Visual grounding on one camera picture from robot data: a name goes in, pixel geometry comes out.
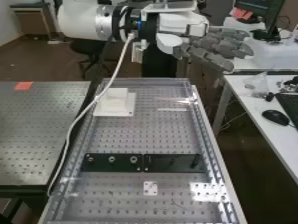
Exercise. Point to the dark grey robot hand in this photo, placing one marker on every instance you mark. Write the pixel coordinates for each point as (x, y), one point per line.
(177, 25)

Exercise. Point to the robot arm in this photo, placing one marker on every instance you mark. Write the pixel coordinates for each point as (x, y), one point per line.
(84, 18)

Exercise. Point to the black office chair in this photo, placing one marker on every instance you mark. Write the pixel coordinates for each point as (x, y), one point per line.
(87, 50)

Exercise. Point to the clear plastic bag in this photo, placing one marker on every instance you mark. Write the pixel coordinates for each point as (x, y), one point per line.
(258, 83)

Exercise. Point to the small white box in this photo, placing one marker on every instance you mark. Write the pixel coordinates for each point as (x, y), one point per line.
(116, 101)

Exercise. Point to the white desk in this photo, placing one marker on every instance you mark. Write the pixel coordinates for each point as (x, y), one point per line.
(248, 101)

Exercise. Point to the clear box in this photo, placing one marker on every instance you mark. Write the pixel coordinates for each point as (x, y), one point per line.
(177, 133)

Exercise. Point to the black computer mouse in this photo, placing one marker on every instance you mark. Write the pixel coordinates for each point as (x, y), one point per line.
(276, 117)

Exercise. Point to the black keyboard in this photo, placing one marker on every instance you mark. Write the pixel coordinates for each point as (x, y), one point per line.
(290, 108)

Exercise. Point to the red sticker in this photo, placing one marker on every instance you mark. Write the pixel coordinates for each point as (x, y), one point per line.
(23, 86)

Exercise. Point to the black plate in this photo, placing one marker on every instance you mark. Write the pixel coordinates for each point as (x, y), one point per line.
(168, 163)

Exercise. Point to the small white square plate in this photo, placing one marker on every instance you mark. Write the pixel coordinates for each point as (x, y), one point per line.
(151, 188)

